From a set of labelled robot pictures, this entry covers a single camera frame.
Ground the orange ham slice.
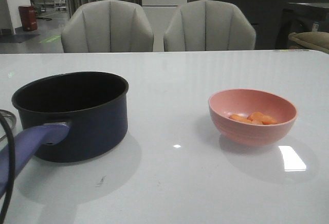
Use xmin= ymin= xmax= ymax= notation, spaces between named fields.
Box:
xmin=261 ymin=115 xmax=278 ymax=125
xmin=247 ymin=111 xmax=264 ymax=121
xmin=229 ymin=114 xmax=252 ymax=124

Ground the white cabinet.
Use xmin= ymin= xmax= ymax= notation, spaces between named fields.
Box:
xmin=142 ymin=0 xmax=187 ymax=52

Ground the red trash bin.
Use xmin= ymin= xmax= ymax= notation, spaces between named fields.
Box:
xmin=19 ymin=5 xmax=38 ymax=31

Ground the dark blue saucepan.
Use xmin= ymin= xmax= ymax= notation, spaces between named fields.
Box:
xmin=0 ymin=71 xmax=129 ymax=199

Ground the left beige chair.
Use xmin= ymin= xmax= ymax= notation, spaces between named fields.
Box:
xmin=61 ymin=0 xmax=154 ymax=53

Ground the grey counter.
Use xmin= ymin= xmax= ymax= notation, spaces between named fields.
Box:
xmin=188 ymin=0 xmax=328 ymax=49

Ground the black cable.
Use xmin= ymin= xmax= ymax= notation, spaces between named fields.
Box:
xmin=0 ymin=115 xmax=16 ymax=218

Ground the right beige chair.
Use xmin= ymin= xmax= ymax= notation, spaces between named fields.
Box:
xmin=163 ymin=0 xmax=257 ymax=51

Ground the pink bowl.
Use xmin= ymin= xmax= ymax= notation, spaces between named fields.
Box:
xmin=208 ymin=89 xmax=298 ymax=146

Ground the glass lid with blue knob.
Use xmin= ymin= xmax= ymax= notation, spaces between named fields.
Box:
xmin=1 ymin=109 xmax=16 ymax=141

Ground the beige chair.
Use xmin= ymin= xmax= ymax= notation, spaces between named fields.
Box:
xmin=163 ymin=0 xmax=257 ymax=51
xmin=61 ymin=0 xmax=154 ymax=53

